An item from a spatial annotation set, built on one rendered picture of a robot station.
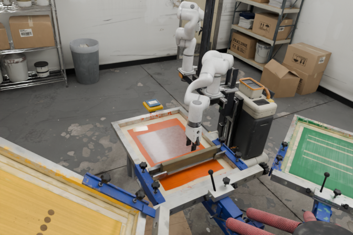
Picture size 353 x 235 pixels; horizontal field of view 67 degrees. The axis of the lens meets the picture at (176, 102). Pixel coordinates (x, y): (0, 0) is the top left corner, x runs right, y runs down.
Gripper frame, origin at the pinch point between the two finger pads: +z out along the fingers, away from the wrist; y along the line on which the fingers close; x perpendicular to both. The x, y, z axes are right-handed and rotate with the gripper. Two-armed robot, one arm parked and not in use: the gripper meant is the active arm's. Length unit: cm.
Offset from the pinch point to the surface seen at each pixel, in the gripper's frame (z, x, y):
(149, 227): 112, 8, 33
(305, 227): -17, 0, -72
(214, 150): 8.8, -17.2, -1.1
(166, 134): 17.8, -3.7, 36.1
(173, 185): 18.4, 14.6, -7.6
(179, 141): 17.9, -7.9, 24.5
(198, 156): 9.4, -5.9, -1.1
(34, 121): 113, 78, 238
